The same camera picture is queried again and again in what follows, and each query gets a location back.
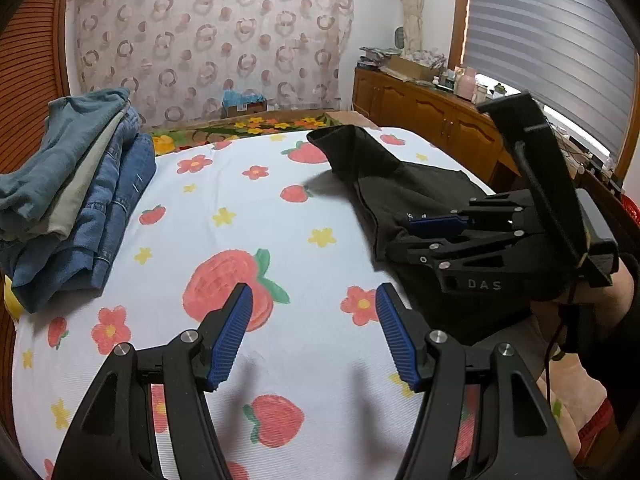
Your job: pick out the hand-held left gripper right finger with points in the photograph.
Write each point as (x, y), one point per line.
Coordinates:
(395, 340)

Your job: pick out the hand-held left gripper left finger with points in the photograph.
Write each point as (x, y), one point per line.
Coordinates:
(230, 340)

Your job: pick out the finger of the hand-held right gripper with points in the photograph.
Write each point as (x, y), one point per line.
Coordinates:
(450, 255)
(435, 224)

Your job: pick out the black pants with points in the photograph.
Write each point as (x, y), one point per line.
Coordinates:
(380, 180)

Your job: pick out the person's right forearm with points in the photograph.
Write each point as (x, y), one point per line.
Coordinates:
(627, 285)

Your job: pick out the wooden sideboard cabinet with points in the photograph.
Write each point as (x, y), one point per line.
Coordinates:
(425, 110)

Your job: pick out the strawberry print bed cover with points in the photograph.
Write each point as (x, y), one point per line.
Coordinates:
(200, 210)

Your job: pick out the pink bottle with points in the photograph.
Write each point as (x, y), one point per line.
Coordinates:
(467, 85)

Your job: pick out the open cardboard box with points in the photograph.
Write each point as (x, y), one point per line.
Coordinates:
(405, 67)

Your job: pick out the patterned cloth pile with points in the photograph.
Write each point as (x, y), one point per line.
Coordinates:
(425, 56)

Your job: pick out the dark blue folded jeans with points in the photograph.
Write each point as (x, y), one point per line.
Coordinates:
(75, 270)

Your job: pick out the grey window blind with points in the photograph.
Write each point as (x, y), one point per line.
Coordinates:
(540, 20)

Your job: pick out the pale green folded garment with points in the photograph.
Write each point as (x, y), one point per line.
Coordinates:
(75, 195)

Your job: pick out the cream lace curtain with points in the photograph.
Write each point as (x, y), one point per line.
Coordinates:
(412, 10)

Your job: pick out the cardboard box with blue wrap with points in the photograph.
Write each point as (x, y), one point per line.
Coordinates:
(245, 106)

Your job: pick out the stack of folded jeans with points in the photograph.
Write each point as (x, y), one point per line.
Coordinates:
(127, 122)

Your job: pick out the teal folded garment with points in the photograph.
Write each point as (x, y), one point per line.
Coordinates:
(60, 145)

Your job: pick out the circle patterned curtain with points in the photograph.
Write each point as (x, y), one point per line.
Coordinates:
(200, 35)

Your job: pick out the wooden louvered door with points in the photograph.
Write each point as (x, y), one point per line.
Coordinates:
(35, 60)

